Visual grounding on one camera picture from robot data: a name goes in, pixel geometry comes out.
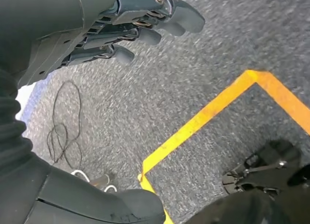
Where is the yellow floor tape outline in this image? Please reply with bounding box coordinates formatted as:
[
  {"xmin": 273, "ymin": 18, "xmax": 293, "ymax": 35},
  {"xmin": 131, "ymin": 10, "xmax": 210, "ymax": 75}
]
[{"xmin": 137, "ymin": 69, "xmax": 310, "ymax": 224}]

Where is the black robot lower body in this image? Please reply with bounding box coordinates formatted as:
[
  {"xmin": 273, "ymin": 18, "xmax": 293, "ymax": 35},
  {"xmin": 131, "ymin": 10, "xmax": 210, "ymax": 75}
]
[{"xmin": 185, "ymin": 139, "xmax": 310, "ymax": 224}]

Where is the thin black floor cable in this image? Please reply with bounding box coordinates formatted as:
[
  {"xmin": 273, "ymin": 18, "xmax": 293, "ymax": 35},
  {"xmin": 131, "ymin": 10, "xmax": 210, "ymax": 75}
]
[{"xmin": 47, "ymin": 80, "xmax": 84, "ymax": 171}]

